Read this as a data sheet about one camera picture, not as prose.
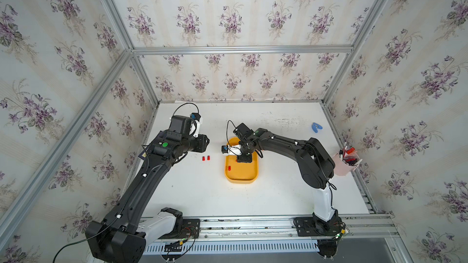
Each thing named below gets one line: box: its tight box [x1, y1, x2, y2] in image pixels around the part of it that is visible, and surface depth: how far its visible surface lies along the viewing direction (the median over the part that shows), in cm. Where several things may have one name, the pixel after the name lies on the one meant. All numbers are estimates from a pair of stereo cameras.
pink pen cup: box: [332, 145, 364, 177], surface depth 85 cm
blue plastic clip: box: [311, 121, 323, 134], surface depth 109 cm
